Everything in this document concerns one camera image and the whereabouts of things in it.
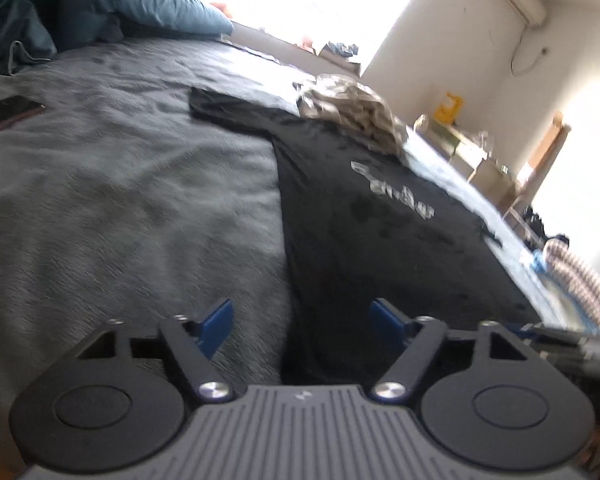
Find yellow box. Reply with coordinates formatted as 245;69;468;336
432;91;466;125

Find white folded cloth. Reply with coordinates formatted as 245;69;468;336
542;280;600;333

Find blue folded cloth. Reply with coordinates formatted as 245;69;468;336
519;249;553;281

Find cream desk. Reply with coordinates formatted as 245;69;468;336
415;115;521;206

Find wooden frame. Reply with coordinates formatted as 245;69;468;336
502;112;573;221

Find beige crumpled garment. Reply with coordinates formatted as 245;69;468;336
295;72;411;156

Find dark smartphone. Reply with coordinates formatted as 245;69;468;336
0;96;46;135

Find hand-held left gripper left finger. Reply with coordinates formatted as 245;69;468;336
74;297;236;404

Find bright window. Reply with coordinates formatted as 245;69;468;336
195;0;431;76

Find teal duvet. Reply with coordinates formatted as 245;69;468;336
0;0;233;76

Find pair of dark sneakers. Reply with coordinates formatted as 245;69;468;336
325;40;361;60

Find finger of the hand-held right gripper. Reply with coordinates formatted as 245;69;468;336
520;323;588;345
547;342;600;377

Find black bags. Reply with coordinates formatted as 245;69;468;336
525;207;571;251

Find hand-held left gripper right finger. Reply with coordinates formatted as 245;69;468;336
370;298;531;404

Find thin wall cable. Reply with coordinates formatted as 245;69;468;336
510;25;551;77

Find striped woolly blanket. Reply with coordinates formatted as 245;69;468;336
542;237;600;331

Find black printed t-shirt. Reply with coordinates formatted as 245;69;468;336
187;86;541;386

